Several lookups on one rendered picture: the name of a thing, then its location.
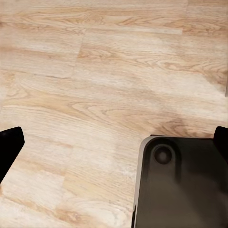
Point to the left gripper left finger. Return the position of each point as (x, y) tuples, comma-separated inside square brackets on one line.
[(11, 142)]

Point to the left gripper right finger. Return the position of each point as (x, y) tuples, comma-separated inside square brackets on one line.
[(220, 141)]

